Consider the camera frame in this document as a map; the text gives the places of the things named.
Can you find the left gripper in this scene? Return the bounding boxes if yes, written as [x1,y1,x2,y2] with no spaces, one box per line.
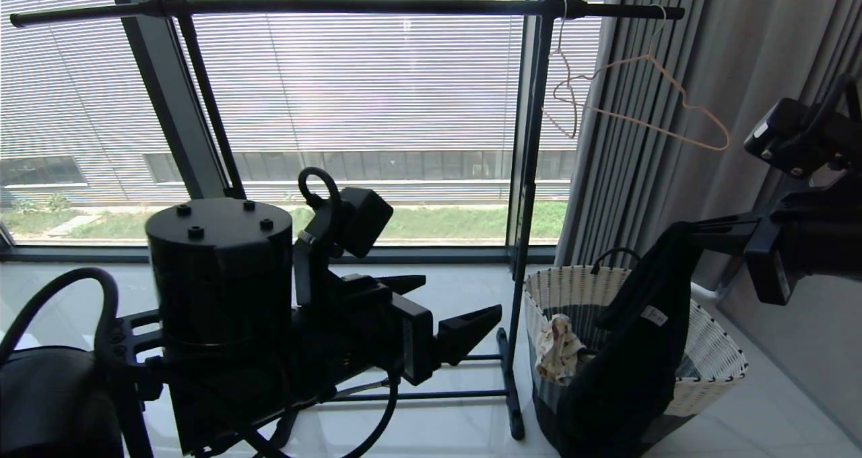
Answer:
[293,274,503,398]

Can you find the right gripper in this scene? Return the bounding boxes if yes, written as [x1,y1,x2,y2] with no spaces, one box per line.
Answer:
[744,175,862,306]

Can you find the black garment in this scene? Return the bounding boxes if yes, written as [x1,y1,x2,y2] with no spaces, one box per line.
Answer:
[559,222,704,458]

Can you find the pink clothes hanger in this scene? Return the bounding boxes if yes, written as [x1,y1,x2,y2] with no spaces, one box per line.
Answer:
[554,5,731,152]
[542,17,580,140]

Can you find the white laundry basket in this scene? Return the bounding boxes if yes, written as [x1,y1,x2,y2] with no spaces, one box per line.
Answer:
[524,248,748,457]

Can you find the black clothes rack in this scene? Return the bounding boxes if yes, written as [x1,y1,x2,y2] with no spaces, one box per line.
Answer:
[10,0,686,442]

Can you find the cream printed garment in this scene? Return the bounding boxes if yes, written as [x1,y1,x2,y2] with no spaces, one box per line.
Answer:
[535,313,585,386]

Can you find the grey curtain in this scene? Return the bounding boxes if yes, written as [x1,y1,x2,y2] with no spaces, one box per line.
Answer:
[554,0,862,290]

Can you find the window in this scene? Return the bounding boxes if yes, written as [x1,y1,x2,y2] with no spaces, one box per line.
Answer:
[0,0,607,265]

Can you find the black cable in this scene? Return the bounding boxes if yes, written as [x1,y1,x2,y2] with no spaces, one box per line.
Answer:
[236,374,400,458]
[0,267,121,378]

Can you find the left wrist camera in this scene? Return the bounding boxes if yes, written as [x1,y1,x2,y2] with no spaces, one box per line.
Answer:
[293,167,395,310]

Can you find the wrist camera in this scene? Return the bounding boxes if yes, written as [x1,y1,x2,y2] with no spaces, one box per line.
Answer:
[293,167,395,310]
[744,74,862,179]

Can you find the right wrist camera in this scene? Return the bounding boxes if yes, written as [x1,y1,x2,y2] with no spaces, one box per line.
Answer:
[744,74,862,179]

